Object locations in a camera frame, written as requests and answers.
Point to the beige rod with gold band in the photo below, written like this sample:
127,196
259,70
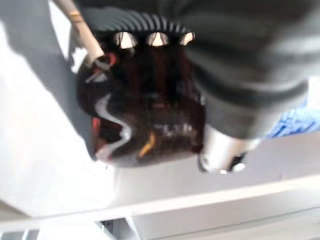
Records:
82,27

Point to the white refrigerator shelf rail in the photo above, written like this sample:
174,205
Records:
175,202

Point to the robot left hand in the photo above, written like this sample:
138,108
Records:
240,62

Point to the blue patterned package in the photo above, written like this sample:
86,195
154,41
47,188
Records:
292,120

